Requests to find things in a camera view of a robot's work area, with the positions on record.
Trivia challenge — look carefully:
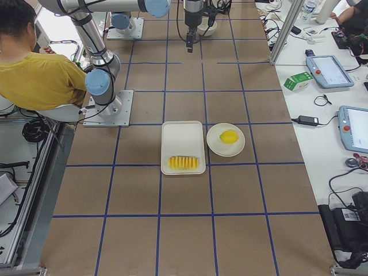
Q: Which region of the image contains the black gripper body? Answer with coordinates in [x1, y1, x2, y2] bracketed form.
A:
[183, 0, 204, 28]

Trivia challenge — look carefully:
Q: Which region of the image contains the white ceramic bowl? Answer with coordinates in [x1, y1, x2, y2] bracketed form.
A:
[197, 17, 217, 36]

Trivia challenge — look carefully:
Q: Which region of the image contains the yellow lemon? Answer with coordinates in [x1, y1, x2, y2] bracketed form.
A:
[220, 129, 239, 144]

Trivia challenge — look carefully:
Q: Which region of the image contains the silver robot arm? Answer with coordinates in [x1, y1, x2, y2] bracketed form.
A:
[39, 1, 171, 117]
[110, 11, 135, 32]

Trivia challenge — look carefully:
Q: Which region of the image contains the cream rectangular tray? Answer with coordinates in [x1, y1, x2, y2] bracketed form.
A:
[161, 121, 206, 175]

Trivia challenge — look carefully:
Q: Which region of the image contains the round cream plate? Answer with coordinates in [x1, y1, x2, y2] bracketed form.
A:
[206, 123, 246, 157]

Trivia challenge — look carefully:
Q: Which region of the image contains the green white carton box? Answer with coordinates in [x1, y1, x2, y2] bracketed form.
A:
[283, 72, 313, 91]

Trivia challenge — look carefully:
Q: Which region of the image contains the clear plastic water bottle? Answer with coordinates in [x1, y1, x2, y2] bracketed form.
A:
[300, 0, 317, 24]

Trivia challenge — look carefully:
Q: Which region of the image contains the sliced yellow pineapple toy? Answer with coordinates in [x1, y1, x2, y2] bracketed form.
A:
[168, 156, 199, 170]

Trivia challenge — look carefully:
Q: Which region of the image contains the white paper roll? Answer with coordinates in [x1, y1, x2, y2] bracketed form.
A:
[315, 0, 340, 25]

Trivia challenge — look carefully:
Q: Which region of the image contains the upper blue teach pendant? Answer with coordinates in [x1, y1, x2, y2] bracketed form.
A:
[306, 55, 354, 89]

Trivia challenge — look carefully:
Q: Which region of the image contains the blue teach pendant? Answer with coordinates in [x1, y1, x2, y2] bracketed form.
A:
[306, 55, 354, 89]
[338, 106, 367, 154]

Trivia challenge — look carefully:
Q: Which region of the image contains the black power adapter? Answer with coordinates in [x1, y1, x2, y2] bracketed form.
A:
[298, 116, 319, 127]

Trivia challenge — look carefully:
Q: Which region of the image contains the white chair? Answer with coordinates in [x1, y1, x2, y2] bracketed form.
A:
[1, 96, 80, 123]

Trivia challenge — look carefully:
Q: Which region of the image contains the person in yellow shirt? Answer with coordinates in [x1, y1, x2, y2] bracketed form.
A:
[1, 1, 86, 110]

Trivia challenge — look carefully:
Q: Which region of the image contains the lower blue teach pendant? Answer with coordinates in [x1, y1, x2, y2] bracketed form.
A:
[338, 106, 367, 154]

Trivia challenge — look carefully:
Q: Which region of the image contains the black equipment case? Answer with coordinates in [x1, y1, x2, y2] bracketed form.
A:
[319, 191, 367, 269]

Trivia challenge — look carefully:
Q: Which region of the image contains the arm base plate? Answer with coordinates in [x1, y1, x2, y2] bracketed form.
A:
[83, 90, 133, 127]
[107, 17, 144, 40]

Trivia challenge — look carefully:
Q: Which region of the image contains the aluminium frame post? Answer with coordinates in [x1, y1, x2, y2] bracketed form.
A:
[269, 0, 304, 65]

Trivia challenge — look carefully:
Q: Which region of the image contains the small black cable loop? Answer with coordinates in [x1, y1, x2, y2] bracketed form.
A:
[313, 94, 332, 106]

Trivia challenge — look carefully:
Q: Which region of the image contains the black coiled cable bundle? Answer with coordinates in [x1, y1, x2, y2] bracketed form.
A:
[22, 117, 51, 144]

